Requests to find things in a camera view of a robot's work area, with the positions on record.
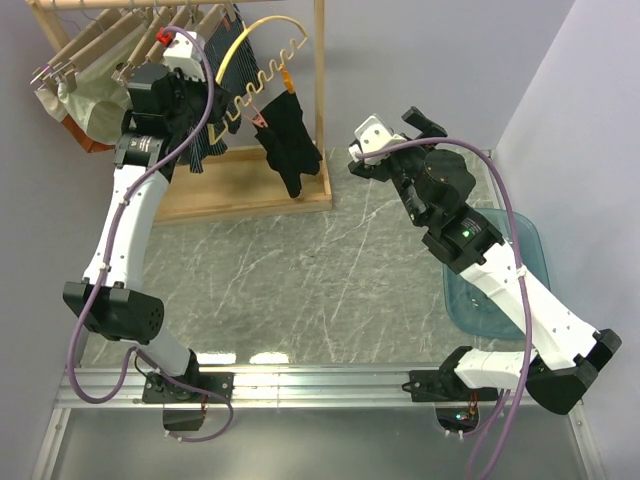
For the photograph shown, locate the black boxer underwear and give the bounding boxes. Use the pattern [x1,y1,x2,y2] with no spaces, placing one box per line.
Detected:
[254,91,322,198]

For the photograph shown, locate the orange underwear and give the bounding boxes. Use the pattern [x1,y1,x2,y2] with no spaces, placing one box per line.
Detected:
[61,115,115,153]

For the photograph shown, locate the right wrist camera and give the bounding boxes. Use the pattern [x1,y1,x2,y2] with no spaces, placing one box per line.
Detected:
[348,114,406,166]

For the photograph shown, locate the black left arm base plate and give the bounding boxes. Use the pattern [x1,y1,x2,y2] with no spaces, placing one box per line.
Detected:
[142,372,234,404]

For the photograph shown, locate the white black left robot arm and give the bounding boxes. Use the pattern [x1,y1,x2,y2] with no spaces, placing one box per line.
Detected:
[63,64,225,402]

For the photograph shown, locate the translucent blue plastic bin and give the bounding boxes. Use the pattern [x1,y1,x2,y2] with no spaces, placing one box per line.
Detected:
[443,212,550,340]

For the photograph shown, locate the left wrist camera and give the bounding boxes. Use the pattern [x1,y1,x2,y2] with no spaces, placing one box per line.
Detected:
[156,28,206,82]

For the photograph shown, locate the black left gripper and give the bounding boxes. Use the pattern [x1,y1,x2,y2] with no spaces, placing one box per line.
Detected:
[166,65,234,135]

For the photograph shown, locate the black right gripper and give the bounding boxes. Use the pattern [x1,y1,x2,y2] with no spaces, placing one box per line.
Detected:
[349,106,448,227]

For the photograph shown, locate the light green underwear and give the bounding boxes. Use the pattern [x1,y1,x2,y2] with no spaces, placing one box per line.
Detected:
[57,49,130,145]

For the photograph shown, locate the wooden clothes rack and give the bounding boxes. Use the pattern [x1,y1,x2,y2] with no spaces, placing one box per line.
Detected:
[26,1,333,226]

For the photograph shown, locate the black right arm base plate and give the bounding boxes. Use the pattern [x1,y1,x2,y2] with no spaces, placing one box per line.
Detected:
[401,370,499,403]

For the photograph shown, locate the aluminium mounting rail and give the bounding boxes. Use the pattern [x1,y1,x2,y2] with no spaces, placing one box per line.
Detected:
[53,363,584,410]

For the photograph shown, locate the navy striped boxer underwear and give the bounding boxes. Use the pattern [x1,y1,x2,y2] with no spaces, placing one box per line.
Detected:
[187,6,259,174]

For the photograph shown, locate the orange clothes peg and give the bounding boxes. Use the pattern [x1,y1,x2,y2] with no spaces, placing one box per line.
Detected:
[282,69,295,94]

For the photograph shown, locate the yellow wavy clip hanger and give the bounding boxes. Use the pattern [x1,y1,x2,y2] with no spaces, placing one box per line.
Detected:
[207,15,309,145]

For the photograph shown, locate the pink clothes peg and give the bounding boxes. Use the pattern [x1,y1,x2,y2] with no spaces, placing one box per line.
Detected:
[248,108,269,129]

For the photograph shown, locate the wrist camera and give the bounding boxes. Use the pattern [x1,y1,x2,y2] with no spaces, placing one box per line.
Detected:
[348,114,406,166]
[156,28,206,82]

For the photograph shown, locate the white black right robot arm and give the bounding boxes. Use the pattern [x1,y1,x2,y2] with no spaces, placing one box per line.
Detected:
[348,107,622,415]

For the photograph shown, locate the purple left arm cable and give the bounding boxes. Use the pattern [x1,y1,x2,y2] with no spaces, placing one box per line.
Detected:
[66,25,234,445]

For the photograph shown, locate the beige clip hanger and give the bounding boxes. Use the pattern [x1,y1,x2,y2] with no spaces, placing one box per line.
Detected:
[192,2,236,41]

